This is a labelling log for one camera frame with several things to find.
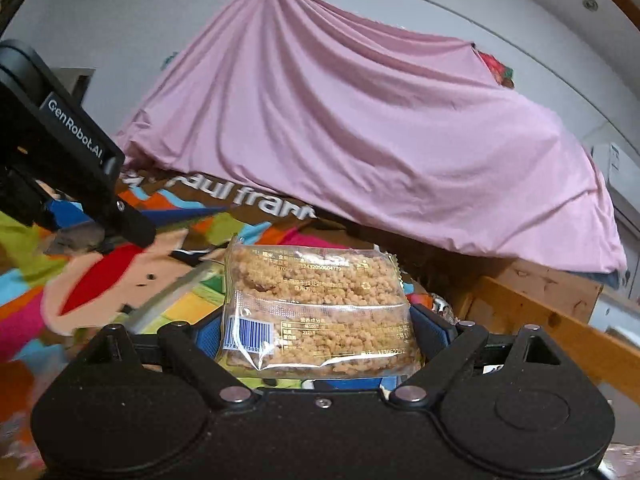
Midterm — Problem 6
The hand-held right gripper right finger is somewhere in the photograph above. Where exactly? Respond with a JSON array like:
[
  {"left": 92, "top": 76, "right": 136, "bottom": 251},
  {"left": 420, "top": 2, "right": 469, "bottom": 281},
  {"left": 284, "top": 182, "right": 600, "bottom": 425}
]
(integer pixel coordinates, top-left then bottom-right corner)
[{"left": 389, "top": 304, "right": 577, "bottom": 406}]

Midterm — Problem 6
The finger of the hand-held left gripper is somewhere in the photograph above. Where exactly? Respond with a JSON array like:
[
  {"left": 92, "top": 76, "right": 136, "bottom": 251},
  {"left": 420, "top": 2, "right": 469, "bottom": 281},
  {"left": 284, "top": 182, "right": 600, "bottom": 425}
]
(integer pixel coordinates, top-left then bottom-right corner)
[{"left": 106, "top": 199, "right": 158, "bottom": 250}]

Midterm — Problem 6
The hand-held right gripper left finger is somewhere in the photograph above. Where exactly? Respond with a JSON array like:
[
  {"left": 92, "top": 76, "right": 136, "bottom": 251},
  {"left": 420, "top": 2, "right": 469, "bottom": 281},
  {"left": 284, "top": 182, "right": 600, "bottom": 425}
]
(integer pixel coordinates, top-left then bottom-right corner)
[{"left": 75, "top": 321, "right": 257, "bottom": 406}]

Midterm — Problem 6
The clear puffed rice cake packet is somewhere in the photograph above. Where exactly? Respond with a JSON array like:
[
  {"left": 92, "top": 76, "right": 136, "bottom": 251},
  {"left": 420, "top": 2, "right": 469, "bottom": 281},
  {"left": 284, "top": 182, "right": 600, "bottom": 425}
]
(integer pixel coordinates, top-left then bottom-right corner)
[{"left": 215, "top": 237, "right": 425, "bottom": 380}]

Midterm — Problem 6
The silver foil wrapper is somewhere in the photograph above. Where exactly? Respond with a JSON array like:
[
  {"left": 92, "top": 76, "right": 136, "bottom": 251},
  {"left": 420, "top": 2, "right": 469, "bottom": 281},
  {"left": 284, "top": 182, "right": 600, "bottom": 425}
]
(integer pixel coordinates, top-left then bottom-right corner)
[{"left": 429, "top": 294, "right": 460, "bottom": 332}]

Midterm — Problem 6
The grey door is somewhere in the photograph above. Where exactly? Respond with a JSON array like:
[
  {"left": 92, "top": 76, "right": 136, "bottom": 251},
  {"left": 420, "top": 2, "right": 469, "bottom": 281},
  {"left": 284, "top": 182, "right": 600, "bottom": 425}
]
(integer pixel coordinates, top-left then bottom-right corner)
[{"left": 50, "top": 67, "right": 96, "bottom": 107}]

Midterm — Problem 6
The colourful printed blanket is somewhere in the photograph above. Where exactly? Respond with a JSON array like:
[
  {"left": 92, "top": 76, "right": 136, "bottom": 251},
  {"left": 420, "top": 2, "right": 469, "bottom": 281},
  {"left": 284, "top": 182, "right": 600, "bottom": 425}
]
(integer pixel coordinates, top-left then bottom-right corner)
[{"left": 0, "top": 167, "right": 433, "bottom": 480}]

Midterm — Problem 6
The pink bed sheet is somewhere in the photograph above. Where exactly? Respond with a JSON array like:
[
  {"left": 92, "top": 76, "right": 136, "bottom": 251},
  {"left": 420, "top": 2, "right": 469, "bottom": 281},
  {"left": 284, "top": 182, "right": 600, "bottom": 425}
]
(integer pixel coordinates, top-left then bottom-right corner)
[{"left": 112, "top": 0, "right": 629, "bottom": 275}]

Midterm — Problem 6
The white air conditioner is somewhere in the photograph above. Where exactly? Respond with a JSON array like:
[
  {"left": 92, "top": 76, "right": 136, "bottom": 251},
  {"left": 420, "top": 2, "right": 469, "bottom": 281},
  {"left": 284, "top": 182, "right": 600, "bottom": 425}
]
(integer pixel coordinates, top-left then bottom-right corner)
[{"left": 590, "top": 142, "right": 640, "bottom": 211}]

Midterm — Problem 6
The red floral cloth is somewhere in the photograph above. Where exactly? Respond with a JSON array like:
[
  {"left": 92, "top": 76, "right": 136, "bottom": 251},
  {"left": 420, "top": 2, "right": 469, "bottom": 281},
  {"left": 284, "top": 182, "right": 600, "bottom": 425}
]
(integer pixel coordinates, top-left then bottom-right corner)
[{"left": 477, "top": 47, "right": 516, "bottom": 90}]

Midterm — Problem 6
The wooden bed frame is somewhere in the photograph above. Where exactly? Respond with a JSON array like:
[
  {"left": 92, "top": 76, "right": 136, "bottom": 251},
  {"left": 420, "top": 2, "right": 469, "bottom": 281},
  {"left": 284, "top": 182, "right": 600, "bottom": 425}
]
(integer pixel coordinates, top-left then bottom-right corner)
[{"left": 450, "top": 276, "right": 640, "bottom": 403}]

